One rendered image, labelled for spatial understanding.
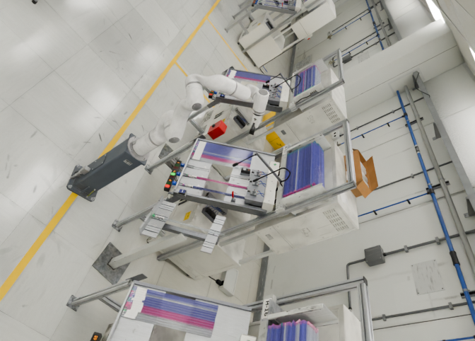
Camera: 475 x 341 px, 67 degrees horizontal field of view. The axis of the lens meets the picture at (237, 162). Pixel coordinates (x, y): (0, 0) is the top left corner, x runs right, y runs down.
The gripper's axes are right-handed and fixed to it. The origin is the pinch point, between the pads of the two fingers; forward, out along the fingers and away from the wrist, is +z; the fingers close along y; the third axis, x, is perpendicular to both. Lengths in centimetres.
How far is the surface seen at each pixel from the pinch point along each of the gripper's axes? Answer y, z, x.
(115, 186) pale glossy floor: -23, 99, 104
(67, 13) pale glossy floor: 90, 21, 225
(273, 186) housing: -3, 45, -26
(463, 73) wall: 302, 48, -198
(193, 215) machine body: -30, 84, 26
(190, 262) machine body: -41, 139, 19
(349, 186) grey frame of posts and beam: -17, 2, -72
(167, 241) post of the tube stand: -71, 62, 27
